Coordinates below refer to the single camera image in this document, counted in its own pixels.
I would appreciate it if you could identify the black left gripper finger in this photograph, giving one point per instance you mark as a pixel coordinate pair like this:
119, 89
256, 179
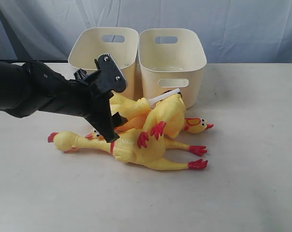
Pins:
118, 120
100, 118

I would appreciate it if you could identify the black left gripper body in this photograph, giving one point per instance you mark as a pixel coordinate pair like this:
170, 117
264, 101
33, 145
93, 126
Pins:
76, 97

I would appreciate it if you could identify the yellow chicken facing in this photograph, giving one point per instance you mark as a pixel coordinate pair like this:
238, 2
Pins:
137, 111
125, 149

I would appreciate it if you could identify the headless yellow rubber chicken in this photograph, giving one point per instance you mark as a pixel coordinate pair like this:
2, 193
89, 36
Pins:
167, 118

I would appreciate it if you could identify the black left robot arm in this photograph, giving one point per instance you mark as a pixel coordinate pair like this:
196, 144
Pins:
36, 87

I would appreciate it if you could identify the cream bin marked X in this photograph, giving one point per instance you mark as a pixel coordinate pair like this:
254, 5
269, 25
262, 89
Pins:
121, 43

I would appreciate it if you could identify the cream bin marked O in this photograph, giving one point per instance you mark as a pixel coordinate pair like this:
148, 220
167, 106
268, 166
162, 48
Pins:
171, 58

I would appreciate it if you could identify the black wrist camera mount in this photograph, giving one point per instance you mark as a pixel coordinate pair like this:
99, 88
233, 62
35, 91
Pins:
110, 76

